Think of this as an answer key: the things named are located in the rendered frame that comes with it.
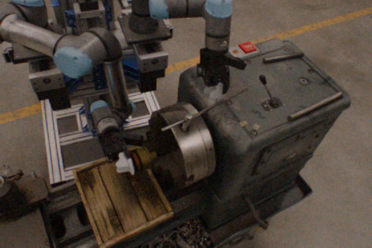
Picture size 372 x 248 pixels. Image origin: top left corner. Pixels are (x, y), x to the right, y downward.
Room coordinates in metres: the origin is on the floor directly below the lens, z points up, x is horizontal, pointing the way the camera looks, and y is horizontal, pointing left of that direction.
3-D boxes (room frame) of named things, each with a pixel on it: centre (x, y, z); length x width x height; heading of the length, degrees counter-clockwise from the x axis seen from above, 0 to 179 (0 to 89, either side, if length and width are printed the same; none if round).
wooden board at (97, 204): (0.57, 0.23, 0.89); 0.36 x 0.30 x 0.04; 36
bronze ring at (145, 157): (0.63, 0.15, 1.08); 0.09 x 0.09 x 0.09; 36
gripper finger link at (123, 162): (0.59, 0.22, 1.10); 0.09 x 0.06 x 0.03; 35
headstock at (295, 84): (0.97, -0.28, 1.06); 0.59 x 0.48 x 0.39; 126
